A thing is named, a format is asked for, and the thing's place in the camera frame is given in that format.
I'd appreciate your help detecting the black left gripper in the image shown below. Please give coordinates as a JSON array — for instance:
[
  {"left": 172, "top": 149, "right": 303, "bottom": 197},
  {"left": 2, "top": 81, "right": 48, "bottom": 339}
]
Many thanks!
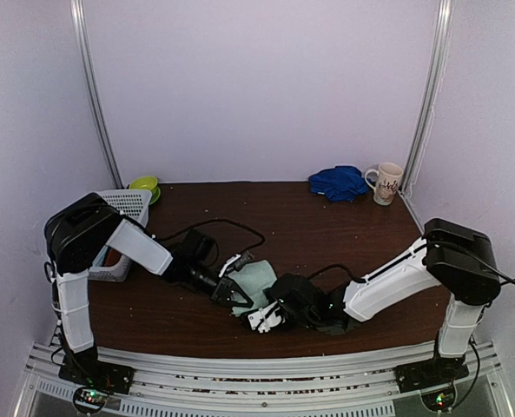
[{"left": 187, "top": 261, "right": 253, "bottom": 308}]

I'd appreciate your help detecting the mint green towel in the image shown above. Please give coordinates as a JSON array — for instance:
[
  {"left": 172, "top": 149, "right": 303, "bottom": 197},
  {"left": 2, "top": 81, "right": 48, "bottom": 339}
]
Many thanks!
[{"left": 229, "top": 261, "right": 277, "bottom": 318}]

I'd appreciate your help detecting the blue cloth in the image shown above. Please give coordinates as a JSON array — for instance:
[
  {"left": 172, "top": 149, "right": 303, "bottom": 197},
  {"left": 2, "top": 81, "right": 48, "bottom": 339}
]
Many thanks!
[{"left": 308, "top": 165, "right": 369, "bottom": 202}]

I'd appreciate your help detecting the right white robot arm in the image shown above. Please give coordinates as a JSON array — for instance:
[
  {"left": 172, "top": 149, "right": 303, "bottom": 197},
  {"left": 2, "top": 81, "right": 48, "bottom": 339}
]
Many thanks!
[{"left": 266, "top": 218, "right": 501, "bottom": 384}]

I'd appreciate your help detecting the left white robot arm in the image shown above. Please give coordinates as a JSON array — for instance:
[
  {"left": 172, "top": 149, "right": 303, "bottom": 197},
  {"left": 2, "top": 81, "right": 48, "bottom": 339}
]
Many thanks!
[{"left": 44, "top": 192, "right": 254, "bottom": 386}]

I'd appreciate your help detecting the rust brown folded towel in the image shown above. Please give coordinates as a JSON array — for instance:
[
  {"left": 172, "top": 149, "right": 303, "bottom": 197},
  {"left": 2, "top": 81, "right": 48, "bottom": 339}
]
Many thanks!
[{"left": 102, "top": 248, "right": 122, "bottom": 268}]

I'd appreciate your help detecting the white plastic perforated basket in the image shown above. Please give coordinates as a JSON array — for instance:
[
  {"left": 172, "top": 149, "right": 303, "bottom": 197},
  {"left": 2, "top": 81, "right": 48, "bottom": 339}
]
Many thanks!
[{"left": 89, "top": 189, "right": 152, "bottom": 282}]

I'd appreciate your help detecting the lime green bowl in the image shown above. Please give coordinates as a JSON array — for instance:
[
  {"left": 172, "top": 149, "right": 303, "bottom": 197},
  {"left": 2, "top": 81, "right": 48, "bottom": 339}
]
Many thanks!
[{"left": 129, "top": 175, "right": 162, "bottom": 205}]

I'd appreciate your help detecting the white printed mug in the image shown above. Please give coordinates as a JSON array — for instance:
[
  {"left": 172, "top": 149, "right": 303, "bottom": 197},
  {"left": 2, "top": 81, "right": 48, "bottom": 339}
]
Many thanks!
[{"left": 363, "top": 162, "right": 404, "bottom": 206}]

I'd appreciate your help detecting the right circuit board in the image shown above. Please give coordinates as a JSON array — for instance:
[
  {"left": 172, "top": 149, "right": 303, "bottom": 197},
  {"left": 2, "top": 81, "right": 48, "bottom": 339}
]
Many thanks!
[{"left": 421, "top": 387, "right": 457, "bottom": 413}]

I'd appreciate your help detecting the circuit board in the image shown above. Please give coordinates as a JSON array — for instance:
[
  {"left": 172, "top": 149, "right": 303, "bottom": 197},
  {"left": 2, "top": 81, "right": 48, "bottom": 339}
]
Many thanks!
[
  {"left": 72, "top": 387, "right": 110, "bottom": 414},
  {"left": 421, "top": 387, "right": 457, "bottom": 413}
]

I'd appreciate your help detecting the left circuit board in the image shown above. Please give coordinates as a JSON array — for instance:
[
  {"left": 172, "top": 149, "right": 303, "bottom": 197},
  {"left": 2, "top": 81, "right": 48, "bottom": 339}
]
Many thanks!
[{"left": 72, "top": 387, "right": 110, "bottom": 414}]

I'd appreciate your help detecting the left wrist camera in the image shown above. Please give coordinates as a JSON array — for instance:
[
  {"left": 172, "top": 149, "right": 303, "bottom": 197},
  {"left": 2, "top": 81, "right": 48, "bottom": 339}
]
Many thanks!
[{"left": 218, "top": 251, "right": 254, "bottom": 278}]

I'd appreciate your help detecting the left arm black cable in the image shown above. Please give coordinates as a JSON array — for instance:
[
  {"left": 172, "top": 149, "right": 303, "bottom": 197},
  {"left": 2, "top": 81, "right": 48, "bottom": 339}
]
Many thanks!
[{"left": 156, "top": 218, "right": 267, "bottom": 261}]

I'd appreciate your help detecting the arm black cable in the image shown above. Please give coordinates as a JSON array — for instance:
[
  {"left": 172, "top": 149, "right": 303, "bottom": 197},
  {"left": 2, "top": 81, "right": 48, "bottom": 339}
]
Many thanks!
[
  {"left": 308, "top": 263, "right": 366, "bottom": 286},
  {"left": 156, "top": 218, "right": 267, "bottom": 261}
]

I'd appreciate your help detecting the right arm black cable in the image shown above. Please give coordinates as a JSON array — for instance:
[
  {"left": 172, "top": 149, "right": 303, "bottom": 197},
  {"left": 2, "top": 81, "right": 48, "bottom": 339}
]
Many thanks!
[{"left": 308, "top": 263, "right": 366, "bottom": 286}]

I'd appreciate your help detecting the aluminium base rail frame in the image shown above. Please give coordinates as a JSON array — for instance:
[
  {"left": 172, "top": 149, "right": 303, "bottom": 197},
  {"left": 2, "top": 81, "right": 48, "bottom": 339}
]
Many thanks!
[{"left": 10, "top": 337, "right": 515, "bottom": 416}]

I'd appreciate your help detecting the right aluminium corner post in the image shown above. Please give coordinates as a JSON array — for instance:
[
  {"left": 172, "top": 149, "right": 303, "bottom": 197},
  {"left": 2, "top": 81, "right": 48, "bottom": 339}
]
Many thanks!
[{"left": 401, "top": 0, "right": 453, "bottom": 195}]

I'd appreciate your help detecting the aluminium corner post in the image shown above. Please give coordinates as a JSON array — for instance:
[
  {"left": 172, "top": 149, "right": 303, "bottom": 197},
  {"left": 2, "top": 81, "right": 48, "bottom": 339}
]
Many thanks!
[
  {"left": 401, "top": 0, "right": 453, "bottom": 195},
  {"left": 69, "top": 0, "right": 124, "bottom": 189}
]

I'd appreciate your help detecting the left aluminium corner post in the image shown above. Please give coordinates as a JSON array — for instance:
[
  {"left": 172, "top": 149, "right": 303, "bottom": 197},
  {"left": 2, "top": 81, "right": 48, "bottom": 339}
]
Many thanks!
[{"left": 69, "top": 0, "right": 124, "bottom": 189}]

